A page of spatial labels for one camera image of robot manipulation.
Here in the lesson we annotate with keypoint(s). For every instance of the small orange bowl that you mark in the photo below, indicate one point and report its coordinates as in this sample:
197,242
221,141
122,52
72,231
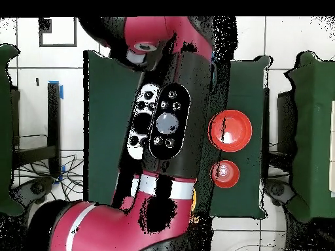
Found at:
227,174

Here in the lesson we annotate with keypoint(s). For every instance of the large shallow orange bowl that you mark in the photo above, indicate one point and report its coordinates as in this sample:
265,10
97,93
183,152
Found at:
235,125

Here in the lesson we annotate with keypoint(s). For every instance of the dark green table cloth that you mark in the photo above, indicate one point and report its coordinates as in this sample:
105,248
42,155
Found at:
110,130

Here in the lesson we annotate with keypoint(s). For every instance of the black square floor marker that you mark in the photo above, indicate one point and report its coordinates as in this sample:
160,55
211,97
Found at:
45,26

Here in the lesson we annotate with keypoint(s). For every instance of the black stand base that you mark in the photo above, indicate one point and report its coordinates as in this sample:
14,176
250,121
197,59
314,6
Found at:
31,188

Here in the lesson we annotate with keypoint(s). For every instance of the grey stand base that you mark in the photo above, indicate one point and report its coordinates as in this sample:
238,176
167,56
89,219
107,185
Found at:
277,189

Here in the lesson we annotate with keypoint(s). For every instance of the blue tape strip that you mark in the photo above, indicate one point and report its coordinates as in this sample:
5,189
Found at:
61,91

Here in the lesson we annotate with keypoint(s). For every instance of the black table frame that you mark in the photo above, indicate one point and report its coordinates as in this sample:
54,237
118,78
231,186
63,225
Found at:
53,117

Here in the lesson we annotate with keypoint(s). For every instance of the large yellow bowl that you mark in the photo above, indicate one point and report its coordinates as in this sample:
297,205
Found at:
194,200

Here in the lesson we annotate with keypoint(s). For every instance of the neighbouring green table cloth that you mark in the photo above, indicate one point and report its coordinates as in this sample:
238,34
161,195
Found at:
5,130
314,130

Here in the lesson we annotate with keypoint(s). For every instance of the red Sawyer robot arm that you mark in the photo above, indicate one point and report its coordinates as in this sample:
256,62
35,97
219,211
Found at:
117,230

